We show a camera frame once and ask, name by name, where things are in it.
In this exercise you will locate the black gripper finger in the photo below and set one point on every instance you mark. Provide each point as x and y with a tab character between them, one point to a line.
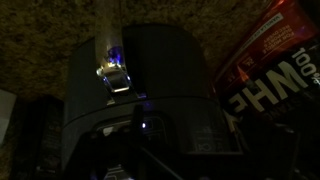
109	51
146	149

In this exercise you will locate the whey protein tub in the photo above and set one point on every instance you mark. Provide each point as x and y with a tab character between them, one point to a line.
270	90

